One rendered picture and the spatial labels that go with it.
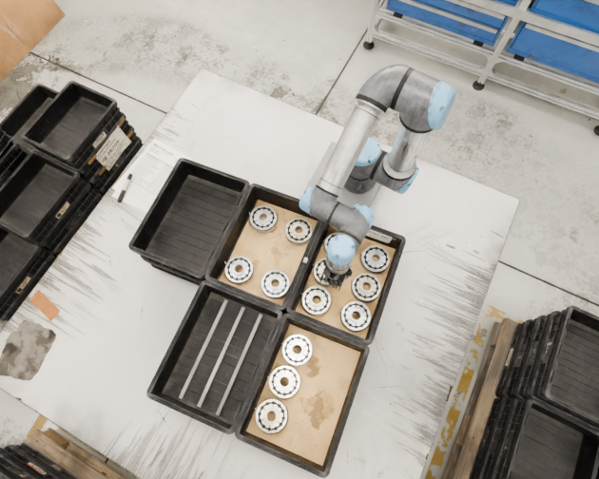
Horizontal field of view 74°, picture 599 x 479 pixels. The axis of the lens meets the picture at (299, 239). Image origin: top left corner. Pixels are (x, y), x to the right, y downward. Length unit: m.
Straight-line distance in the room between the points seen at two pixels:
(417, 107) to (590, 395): 1.42
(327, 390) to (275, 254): 0.51
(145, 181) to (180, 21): 1.91
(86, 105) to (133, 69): 0.86
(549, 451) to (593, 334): 0.53
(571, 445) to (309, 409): 1.19
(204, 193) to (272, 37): 1.91
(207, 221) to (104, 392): 0.72
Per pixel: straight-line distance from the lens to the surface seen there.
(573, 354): 2.09
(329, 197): 1.17
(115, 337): 1.71
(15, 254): 2.58
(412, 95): 1.15
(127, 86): 3.26
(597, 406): 2.11
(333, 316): 1.44
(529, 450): 2.09
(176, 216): 1.63
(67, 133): 2.49
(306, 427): 1.42
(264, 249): 1.50
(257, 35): 3.35
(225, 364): 1.44
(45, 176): 2.56
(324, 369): 1.42
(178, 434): 1.61
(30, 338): 1.86
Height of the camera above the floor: 2.24
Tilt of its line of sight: 69 degrees down
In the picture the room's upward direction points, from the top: 2 degrees counter-clockwise
